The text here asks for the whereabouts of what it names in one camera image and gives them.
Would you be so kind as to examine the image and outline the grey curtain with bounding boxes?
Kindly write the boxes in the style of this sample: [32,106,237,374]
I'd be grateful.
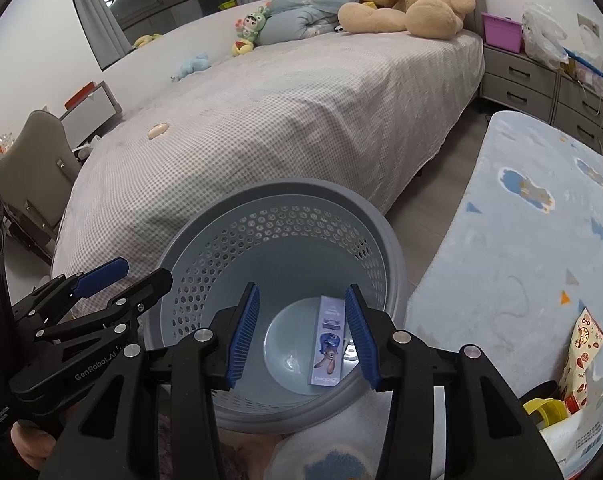
[61,0,132,58]

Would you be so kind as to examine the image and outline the clear plastic bag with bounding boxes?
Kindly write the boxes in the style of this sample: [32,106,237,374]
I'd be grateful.
[521,2,568,71]
[579,25,603,97]

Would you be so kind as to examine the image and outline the white storage cabinet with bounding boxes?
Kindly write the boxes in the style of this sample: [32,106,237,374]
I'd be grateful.
[58,81,124,148]

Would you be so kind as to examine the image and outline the beige desk chair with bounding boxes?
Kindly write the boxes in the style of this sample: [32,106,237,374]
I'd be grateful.
[0,109,82,261]

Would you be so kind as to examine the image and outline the black elastic band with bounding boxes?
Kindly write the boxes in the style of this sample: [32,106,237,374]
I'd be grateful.
[519,380,559,403]

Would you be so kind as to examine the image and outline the blue printed toothpaste box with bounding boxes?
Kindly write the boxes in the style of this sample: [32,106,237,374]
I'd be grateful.
[309,295,353,388]

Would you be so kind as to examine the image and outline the purple plastic box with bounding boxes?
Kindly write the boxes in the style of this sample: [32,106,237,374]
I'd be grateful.
[482,12,525,53]

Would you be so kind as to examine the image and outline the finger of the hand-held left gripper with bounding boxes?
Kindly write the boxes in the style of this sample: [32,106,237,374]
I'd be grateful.
[11,257,129,331]
[35,267,174,344]

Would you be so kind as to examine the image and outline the large tan teddy bear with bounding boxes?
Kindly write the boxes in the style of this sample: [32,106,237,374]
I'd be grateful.
[337,0,477,41]

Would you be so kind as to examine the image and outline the bed with checked cover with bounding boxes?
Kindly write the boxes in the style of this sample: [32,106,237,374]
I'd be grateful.
[51,15,485,321]

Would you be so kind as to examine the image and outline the small blue plush toy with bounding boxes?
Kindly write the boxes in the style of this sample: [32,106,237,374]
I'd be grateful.
[171,51,212,82]

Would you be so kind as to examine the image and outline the yellow plastic ring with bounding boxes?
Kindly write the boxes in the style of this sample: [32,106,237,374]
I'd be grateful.
[523,397,567,428]

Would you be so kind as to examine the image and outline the green plush doll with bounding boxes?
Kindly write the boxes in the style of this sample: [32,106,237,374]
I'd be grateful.
[230,5,272,57]

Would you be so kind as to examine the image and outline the person's left hand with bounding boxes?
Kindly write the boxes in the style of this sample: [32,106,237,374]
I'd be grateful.
[10,424,58,470]

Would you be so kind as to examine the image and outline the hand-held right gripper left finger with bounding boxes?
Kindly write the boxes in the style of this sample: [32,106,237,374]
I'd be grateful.
[40,282,260,480]

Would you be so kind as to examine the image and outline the small gold box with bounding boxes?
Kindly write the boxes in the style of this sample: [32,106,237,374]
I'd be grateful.
[561,57,595,83]

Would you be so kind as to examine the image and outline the blue stick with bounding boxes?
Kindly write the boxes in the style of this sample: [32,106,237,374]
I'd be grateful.
[564,49,603,80]

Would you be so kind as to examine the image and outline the red and cream snack wrapper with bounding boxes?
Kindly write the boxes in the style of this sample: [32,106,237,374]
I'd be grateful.
[559,307,603,413]

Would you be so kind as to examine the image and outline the grey-blue perforated plastic basket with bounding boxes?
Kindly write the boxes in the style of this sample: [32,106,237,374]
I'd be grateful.
[144,177,409,436]

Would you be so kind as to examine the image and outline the light blue quilt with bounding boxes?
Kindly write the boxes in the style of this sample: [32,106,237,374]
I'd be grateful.
[254,0,367,47]

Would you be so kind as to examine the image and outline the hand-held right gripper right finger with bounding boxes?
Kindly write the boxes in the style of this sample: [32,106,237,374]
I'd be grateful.
[344,284,566,480]

